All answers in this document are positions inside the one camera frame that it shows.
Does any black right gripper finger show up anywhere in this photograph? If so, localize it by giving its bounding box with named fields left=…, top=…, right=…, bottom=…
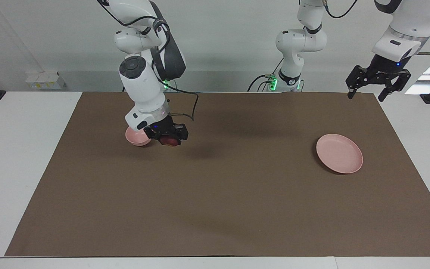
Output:
left=175, top=124, right=189, bottom=145
left=143, top=127, right=162, bottom=143

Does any pink plate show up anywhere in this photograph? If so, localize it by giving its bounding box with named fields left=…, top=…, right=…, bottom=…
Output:
left=316, top=134, right=364, bottom=174

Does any pink bowl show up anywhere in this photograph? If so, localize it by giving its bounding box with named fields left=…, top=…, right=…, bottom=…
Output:
left=125, top=126, right=152, bottom=146

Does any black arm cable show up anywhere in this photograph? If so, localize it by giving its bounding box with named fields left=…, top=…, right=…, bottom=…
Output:
left=97, top=0, right=200, bottom=122
left=322, top=0, right=430, bottom=56

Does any brown table mat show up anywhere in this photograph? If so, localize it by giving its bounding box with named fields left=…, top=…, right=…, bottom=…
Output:
left=5, top=92, right=430, bottom=257

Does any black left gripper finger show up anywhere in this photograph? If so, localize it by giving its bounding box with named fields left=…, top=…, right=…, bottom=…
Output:
left=378, top=69, right=412, bottom=102
left=346, top=65, right=373, bottom=99

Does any dark red apple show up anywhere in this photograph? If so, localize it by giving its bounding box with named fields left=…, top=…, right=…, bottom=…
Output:
left=159, top=136, right=181, bottom=147

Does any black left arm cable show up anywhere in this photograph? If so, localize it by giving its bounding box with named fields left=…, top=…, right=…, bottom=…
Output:
left=322, top=0, right=430, bottom=56

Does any white power socket box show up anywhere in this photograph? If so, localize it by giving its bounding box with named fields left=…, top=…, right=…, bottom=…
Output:
left=26, top=71, right=66, bottom=90

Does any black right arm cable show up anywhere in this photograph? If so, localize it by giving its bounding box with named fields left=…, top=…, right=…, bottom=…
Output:
left=97, top=0, right=200, bottom=122

